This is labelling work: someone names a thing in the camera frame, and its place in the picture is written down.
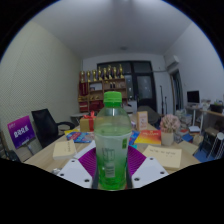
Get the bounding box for yellow gift box red ribbon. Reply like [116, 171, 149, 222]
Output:
[79, 111, 98, 133]

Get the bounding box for large tan book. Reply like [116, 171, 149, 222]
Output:
[142, 144, 183, 169]

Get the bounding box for white wall air conditioner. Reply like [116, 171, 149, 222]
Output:
[163, 54, 181, 73]

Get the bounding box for black microphone stand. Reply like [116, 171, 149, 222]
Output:
[159, 84, 168, 116]

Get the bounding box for purple sign board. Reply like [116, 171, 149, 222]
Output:
[7, 115, 37, 150]

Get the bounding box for black office chair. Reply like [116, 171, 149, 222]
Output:
[30, 108, 76, 148]

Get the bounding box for wooden shelf unit with trophies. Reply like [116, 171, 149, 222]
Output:
[77, 64, 129, 114]

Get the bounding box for stack of books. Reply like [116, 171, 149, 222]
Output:
[179, 113, 194, 128]

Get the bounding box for black framed glass door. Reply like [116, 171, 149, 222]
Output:
[97, 60, 158, 113]

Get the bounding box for wooden side desk white legs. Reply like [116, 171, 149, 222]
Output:
[186, 106, 224, 134]

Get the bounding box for orange standing card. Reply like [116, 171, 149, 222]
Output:
[136, 110, 149, 132]

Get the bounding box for computer monitor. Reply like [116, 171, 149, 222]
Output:
[186, 90, 200, 105]

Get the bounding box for blue colourful booklet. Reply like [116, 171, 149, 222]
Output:
[65, 131, 95, 144]

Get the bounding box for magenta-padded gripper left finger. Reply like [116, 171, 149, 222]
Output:
[56, 146, 99, 189]

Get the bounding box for grey armchair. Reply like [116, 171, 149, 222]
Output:
[137, 105, 161, 126]

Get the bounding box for red orange book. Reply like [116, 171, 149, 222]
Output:
[134, 129, 163, 146]

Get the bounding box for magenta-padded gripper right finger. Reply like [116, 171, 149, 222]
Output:
[125, 144, 170, 189]

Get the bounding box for green drink bottle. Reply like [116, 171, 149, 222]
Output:
[93, 90, 133, 191]

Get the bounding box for pink flowers in white pot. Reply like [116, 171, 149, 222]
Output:
[159, 113, 181, 147]

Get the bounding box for small tan book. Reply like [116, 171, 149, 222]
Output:
[52, 139, 78, 160]

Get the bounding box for white round stool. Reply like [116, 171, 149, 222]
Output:
[213, 131, 224, 159]

